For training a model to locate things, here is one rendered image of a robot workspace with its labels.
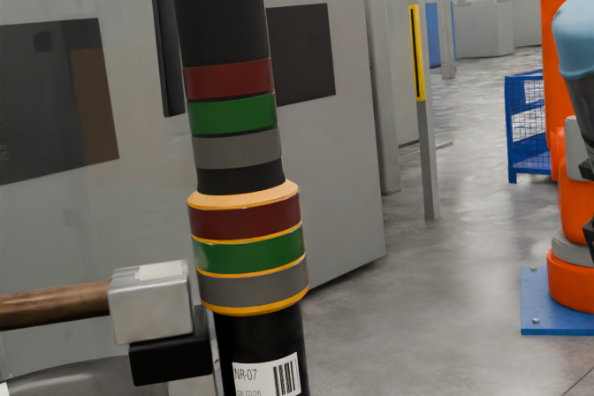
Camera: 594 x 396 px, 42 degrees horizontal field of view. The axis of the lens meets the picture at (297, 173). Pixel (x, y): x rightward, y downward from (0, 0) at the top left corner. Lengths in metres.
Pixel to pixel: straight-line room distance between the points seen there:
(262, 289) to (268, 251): 0.01
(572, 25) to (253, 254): 0.37
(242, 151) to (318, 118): 4.36
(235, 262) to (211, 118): 0.05
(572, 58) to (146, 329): 0.40
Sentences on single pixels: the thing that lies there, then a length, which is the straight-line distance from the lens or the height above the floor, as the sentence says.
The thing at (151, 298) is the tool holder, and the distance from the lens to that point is 0.30.
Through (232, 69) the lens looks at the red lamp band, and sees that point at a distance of 0.28.
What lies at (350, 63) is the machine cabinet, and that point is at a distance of 4.87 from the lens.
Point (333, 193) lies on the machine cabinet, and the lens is 4.77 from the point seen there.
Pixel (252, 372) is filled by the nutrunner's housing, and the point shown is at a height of 1.49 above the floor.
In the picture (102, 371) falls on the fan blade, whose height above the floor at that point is 1.42.
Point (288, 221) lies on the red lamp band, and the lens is 0.29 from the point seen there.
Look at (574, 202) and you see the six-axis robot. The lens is 4.09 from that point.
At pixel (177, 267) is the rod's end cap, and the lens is 0.30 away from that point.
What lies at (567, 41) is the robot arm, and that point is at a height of 1.59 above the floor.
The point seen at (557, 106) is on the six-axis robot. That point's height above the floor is 1.06.
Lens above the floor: 1.62
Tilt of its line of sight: 11 degrees down
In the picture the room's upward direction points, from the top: 6 degrees counter-clockwise
